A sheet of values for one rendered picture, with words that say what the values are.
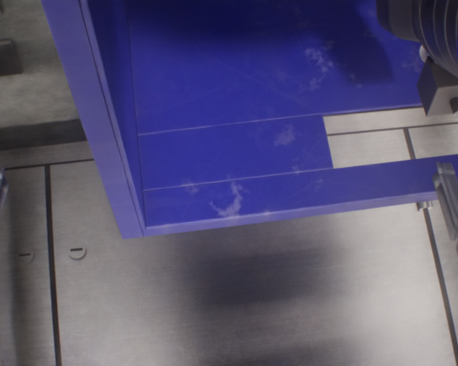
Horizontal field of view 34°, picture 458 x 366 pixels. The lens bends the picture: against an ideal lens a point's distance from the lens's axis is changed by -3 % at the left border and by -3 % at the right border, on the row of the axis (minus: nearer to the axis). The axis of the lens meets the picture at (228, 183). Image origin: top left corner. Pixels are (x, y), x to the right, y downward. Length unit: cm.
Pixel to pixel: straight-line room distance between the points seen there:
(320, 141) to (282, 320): 51
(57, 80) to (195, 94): 63
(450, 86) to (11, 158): 76
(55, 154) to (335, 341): 45
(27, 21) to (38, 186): 23
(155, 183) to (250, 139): 7
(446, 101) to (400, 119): 68
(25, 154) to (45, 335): 26
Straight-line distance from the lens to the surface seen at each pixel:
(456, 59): 34
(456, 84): 43
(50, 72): 111
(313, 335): 98
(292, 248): 101
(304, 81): 53
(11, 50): 105
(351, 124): 110
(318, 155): 50
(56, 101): 118
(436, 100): 44
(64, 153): 107
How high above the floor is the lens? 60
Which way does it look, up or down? 23 degrees down
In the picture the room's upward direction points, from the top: 172 degrees clockwise
